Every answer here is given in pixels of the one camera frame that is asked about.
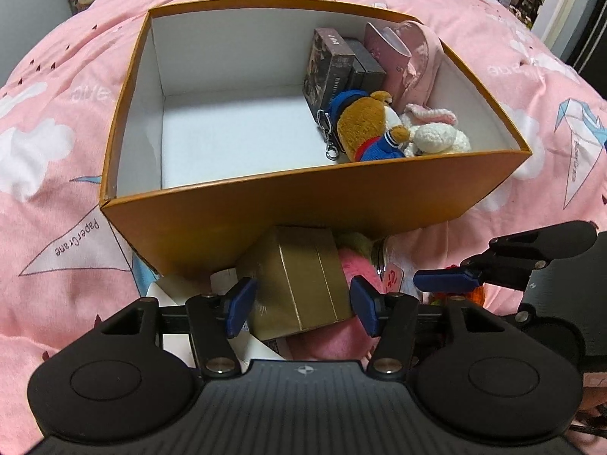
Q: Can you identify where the white rabbit plush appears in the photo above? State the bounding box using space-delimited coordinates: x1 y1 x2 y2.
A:
398 103 472 157

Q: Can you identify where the gold box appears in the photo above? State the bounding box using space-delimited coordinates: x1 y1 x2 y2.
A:
236 226 356 341

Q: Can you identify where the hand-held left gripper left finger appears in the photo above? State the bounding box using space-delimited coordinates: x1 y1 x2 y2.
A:
97 277 258 380

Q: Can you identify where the orange knitted toy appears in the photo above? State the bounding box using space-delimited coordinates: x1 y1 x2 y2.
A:
428 284 487 308

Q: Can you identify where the orange cardboard box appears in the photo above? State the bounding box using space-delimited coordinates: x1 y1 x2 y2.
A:
99 0 533 279

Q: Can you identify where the white door frame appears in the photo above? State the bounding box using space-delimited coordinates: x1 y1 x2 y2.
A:
531 0 590 54

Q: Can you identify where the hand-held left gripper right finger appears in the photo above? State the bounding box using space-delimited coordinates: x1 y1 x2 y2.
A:
350 277 512 381

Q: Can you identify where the dark patterned box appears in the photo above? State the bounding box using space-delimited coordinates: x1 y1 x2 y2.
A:
302 27 356 109

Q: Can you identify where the black wardrobe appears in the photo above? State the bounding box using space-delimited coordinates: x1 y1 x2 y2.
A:
571 0 607 87

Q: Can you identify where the pink printed blanket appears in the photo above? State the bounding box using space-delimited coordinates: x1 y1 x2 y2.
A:
0 0 607 437

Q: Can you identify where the pink cap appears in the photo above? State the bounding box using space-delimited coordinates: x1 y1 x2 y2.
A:
364 20 445 107

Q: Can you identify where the dark grey box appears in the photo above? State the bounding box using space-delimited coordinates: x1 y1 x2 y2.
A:
348 39 388 94

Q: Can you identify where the brown bear plush keychain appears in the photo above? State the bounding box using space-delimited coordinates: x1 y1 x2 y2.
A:
317 89 412 162

